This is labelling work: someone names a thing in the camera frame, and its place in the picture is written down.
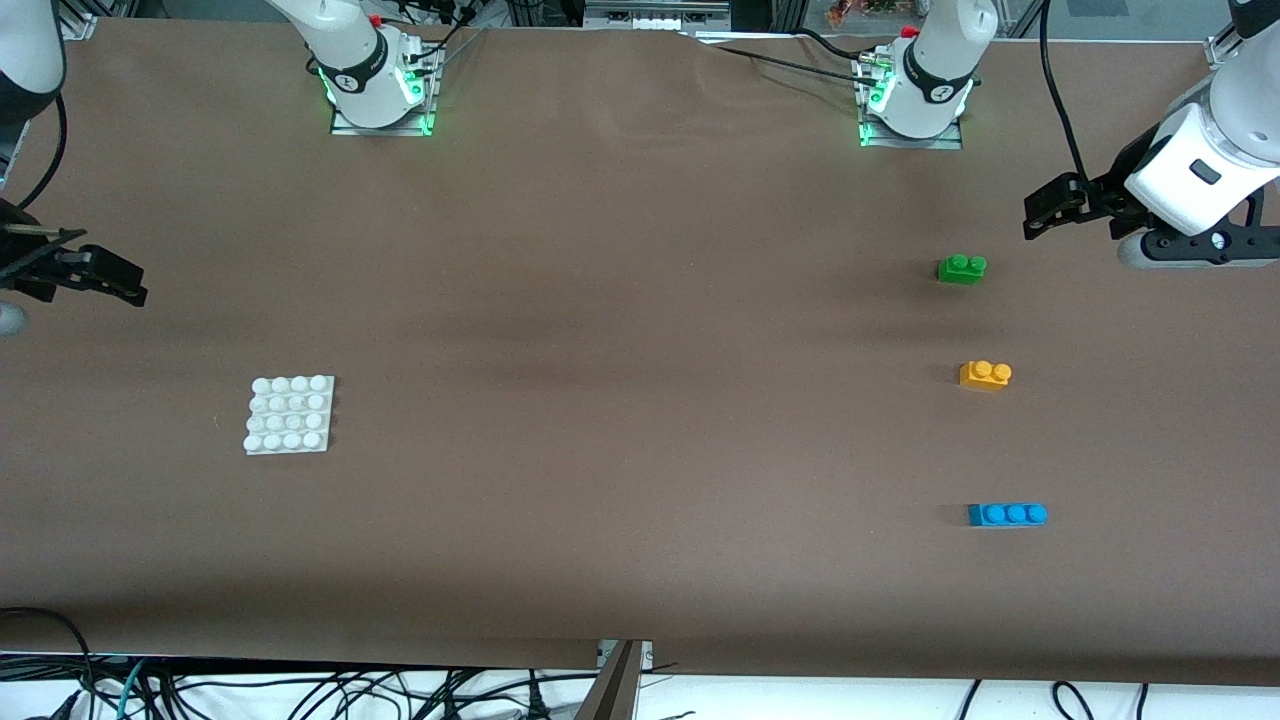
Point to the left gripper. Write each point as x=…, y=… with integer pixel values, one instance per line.
x=1118, y=183

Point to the yellow two-stud block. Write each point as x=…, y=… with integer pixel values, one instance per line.
x=985, y=376

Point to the white studded base plate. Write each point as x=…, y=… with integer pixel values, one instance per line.
x=290, y=415

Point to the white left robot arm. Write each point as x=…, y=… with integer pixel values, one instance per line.
x=935, y=70

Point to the green two-stud block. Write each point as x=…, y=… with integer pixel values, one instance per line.
x=962, y=270

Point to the blue three-stud block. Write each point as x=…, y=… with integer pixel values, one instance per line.
x=1008, y=515

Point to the colourful background object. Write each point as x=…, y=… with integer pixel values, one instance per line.
x=865, y=10

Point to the white power strip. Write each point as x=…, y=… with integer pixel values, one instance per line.
x=655, y=15

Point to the brown table cover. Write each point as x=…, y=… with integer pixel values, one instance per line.
x=640, y=520

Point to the black left camera bracket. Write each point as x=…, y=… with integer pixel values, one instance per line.
x=1190, y=245

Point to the aluminium frame corner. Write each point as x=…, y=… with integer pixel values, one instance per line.
x=78, y=20

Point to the aluminium frame post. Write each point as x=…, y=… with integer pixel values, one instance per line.
x=610, y=695

